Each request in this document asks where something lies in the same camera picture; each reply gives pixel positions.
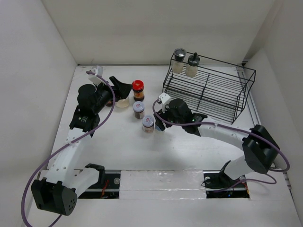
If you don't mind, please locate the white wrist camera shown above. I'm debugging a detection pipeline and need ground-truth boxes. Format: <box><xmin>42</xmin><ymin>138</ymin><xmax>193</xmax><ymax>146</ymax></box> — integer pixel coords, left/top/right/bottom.
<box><xmin>158</xmin><ymin>92</ymin><xmax>172</xmax><ymax>113</ymax></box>
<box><xmin>87</xmin><ymin>65</ymin><xmax>103</xmax><ymax>87</ymax></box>

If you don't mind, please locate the glass-lid spice jar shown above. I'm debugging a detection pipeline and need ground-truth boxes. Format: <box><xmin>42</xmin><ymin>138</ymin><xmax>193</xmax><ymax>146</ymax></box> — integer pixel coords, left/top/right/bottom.
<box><xmin>172</xmin><ymin>48</ymin><xmax>187</xmax><ymax>74</ymax></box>

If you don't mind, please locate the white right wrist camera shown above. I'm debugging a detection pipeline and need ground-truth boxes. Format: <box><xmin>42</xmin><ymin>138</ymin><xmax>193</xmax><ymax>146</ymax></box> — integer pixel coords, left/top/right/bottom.
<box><xmin>158</xmin><ymin>92</ymin><xmax>172</xmax><ymax>113</ymax></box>

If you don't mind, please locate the silver-lid white powder jar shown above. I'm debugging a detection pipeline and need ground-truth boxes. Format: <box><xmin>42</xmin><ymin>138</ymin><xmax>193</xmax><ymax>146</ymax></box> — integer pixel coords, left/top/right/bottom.
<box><xmin>115</xmin><ymin>97</ymin><xmax>129</xmax><ymax>108</ymax></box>

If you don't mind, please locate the black-pump-lid spice jar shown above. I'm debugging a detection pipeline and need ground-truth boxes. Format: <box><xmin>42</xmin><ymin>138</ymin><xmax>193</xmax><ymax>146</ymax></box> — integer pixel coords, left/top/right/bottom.
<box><xmin>185</xmin><ymin>52</ymin><xmax>200</xmax><ymax>78</ymax></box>

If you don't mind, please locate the red-lid brown sauce bottle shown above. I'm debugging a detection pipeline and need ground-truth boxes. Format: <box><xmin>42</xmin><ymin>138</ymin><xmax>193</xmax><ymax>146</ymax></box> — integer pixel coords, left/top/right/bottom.
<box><xmin>132</xmin><ymin>80</ymin><xmax>144</xmax><ymax>101</ymax></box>

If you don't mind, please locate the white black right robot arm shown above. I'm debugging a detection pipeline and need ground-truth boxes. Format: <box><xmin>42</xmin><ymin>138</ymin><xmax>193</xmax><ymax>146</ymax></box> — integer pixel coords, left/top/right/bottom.
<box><xmin>152</xmin><ymin>97</ymin><xmax>280</xmax><ymax>191</ymax></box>

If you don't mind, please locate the black wire shelf rack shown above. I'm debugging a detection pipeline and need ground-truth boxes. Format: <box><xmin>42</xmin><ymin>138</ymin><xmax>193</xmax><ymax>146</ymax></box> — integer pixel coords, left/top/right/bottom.
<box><xmin>162</xmin><ymin>52</ymin><xmax>256</xmax><ymax>123</ymax></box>

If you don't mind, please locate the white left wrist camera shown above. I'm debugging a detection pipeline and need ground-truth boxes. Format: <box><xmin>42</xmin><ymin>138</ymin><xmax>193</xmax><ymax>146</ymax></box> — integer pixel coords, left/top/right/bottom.
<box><xmin>87</xmin><ymin>65</ymin><xmax>103</xmax><ymax>87</ymax></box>

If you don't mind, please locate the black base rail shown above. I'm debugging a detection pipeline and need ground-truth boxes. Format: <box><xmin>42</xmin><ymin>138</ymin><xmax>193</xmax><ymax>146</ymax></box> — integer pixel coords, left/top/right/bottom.
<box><xmin>80</xmin><ymin>170</ymin><xmax>250</xmax><ymax>200</ymax></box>

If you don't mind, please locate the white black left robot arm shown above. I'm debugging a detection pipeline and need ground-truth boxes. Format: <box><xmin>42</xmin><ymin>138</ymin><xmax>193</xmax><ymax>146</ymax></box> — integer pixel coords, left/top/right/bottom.
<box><xmin>31</xmin><ymin>75</ymin><xmax>132</xmax><ymax>216</ymax></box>

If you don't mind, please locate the grey-lid dark sauce jar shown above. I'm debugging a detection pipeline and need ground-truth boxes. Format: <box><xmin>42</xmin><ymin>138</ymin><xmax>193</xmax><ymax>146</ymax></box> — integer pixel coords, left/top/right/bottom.
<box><xmin>133</xmin><ymin>101</ymin><xmax>145</xmax><ymax>119</ymax></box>

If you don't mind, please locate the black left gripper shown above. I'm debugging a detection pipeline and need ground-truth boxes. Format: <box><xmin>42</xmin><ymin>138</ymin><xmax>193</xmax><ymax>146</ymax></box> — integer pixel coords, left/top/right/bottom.
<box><xmin>92</xmin><ymin>77</ymin><xmax>132</xmax><ymax>114</ymax></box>

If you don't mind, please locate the small red-cap brown bottle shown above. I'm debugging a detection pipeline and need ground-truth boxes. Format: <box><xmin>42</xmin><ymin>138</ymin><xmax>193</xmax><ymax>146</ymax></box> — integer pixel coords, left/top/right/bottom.
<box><xmin>106</xmin><ymin>101</ymin><xmax>113</xmax><ymax>107</ymax></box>

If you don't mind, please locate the grey-lid reddish sauce jar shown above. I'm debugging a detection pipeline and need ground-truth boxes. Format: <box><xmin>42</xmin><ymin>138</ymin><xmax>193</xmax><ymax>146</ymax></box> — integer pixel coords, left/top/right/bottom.
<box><xmin>142</xmin><ymin>115</ymin><xmax>154</xmax><ymax>133</ymax></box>

